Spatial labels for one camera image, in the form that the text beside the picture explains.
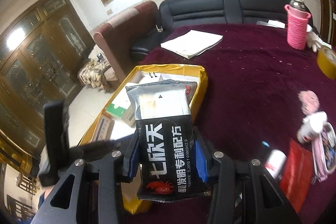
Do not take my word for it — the white bottle orange cap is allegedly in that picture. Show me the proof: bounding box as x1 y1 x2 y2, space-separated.
264 149 287 180

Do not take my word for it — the red foil packet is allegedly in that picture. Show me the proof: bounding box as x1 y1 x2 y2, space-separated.
280 139 313 214

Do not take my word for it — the black foil snack pouch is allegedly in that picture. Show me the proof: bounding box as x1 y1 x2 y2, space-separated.
126 80 209 202

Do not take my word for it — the white pill bottle red label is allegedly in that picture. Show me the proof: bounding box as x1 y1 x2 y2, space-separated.
297 111 327 144

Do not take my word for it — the green white medicine box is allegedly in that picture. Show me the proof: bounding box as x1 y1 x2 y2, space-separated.
106 87 134 121

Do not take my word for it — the yellow taped cardboard tray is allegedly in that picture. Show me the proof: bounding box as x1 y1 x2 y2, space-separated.
77 63 209 215

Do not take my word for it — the patterned bag on floor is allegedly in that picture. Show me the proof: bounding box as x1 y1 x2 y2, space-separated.
77 60 117 90

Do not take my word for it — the wooden glass door cabinet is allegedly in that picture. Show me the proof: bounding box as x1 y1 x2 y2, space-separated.
1 0 94 159

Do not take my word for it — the pink fluffy pompom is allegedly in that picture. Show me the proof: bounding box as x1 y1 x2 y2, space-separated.
298 90 319 115

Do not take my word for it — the maroon armchair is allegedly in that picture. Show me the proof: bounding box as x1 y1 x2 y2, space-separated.
93 1 158 82

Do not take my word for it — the white paper booklet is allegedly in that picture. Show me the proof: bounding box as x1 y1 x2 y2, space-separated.
161 30 223 59

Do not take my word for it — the yellow tape roll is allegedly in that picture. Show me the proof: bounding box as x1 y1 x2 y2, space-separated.
317 46 336 80

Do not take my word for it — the pink knitted sleeve bottle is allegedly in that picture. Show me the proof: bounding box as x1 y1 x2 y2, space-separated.
284 0 311 50

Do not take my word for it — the black leather sofa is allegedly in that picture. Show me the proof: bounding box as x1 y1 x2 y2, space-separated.
130 0 290 63

